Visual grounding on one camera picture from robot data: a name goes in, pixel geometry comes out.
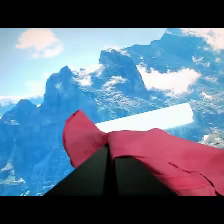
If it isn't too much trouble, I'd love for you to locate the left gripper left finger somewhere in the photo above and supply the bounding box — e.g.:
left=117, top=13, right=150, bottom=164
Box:
left=43, top=143, right=111, bottom=197

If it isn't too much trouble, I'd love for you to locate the red garment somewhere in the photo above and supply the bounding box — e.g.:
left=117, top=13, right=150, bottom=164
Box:
left=62, top=109, right=224, bottom=197

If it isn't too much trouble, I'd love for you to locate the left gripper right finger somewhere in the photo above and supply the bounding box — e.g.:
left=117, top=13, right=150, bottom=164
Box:
left=113, top=155, right=178, bottom=197

